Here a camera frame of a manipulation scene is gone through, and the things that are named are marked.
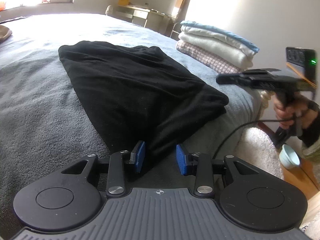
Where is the black t-shirt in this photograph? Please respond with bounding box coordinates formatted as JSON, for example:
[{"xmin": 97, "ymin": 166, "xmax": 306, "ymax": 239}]
[{"xmin": 58, "ymin": 41, "xmax": 229, "ymax": 173}]

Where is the folded clothes stack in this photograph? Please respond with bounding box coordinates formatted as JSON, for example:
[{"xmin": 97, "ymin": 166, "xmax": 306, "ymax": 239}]
[{"xmin": 176, "ymin": 21, "xmax": 259, "ymax": 74}]

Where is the beige clothes pile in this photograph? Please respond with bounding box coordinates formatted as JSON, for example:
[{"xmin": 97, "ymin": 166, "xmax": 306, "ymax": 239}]
[{"xmin": 0, "ymin": 25, "xmax": 12, "ymax": 43}]

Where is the person right hand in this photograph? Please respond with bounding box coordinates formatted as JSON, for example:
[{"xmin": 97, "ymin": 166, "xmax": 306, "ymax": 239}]
[{"xmin": 273, "ymin": 94, "xmax": 319, "ymax": 129}]

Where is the metal shoe rack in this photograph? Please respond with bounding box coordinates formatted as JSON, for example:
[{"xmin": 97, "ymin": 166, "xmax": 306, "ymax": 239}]
[{"xmin": 169, "ymin": 22, "xmax": 181, "ymax": 41}]

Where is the white low cabinet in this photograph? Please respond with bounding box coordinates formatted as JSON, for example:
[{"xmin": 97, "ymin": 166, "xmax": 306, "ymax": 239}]
[{"xmin": 105, "ymin": 5, "xmax": 173, "ymax": 35}]

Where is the grey bed blanket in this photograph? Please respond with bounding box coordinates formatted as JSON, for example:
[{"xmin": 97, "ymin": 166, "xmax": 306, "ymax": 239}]
[{"xmin": 0, "ymin": 12, "xmax": 263, "ymax": 238}]

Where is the light blue bowl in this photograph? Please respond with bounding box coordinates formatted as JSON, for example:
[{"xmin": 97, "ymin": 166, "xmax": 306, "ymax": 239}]
[{"xmin": 279, "ymin": 144, "xmax": 300, "ymax": 170}]

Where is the orange item on sill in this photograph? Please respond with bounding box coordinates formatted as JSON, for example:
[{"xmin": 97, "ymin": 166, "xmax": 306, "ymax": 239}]
[{"xmin": 0, "ymin": 2, "xmax": 5, "ymax": 11}]

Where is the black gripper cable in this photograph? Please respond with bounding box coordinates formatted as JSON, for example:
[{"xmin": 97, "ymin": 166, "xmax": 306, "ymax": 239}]
[{"xmin": 212, "ymin": 119, "xmax": 296, "ymax": 160}]

